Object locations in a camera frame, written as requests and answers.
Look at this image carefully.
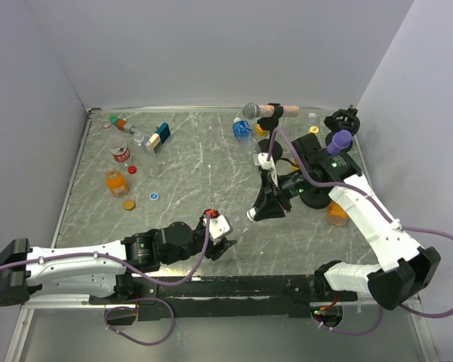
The small yellow toy piece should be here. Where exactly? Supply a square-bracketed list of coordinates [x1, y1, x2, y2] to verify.
[256, 124, 269, 137]

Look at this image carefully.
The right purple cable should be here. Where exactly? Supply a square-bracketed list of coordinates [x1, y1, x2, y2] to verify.
[266, 127, 453, 336]

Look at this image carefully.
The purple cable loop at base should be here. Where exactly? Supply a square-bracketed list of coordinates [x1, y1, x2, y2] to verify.
[103, 297, 177, 345]

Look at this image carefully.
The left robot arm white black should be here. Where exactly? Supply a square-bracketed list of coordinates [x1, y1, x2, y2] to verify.
[0, 213, 236, 307]

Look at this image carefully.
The black empty clip stand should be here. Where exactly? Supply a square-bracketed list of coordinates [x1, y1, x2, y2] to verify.
[324, 105, 360, 146]

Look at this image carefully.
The clear bottle back right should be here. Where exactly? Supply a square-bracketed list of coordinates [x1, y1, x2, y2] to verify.
[308, 112, 321, 130]

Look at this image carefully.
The orange bottle with barcode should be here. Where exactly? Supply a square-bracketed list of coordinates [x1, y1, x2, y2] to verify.
[105, 168, 129, 197]

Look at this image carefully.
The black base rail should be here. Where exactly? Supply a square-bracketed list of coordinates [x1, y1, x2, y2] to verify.
[86, 274, 358, 321]

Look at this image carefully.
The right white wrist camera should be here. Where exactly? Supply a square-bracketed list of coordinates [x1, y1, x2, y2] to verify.
[253, 152, 279, 186]

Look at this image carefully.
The glitter pink microphone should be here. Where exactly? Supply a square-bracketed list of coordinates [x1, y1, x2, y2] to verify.
[242, 103, 300, 119]

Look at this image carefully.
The orange bottle cap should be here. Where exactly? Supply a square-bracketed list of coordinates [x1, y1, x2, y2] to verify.
[123, 199, 136, 210]

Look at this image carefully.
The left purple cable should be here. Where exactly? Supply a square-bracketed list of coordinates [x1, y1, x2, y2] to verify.
[0, 216, 212, 299]

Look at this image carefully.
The toy brick hammer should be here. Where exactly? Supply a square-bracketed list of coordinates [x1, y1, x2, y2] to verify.
[106, 115, 171, 156]

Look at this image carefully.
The orange bottle lying right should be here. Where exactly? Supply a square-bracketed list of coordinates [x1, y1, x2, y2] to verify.
[327, 201, 350, 227]

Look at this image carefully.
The purple microphone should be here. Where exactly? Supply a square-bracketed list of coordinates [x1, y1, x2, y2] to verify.
[326, 130, 353, 155]

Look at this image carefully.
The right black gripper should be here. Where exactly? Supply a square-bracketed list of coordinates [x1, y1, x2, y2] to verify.
[252, 166, 312, 222]

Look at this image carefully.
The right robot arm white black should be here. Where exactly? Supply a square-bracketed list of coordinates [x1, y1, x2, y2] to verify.
[247, 133, 441, 310]

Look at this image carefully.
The blue label water bottle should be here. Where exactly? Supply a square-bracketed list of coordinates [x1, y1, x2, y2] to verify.
[233, 118, 261, 166]

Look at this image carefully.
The red label water bottle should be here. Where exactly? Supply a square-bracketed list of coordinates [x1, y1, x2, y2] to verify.
[106, 134, 131, 165]

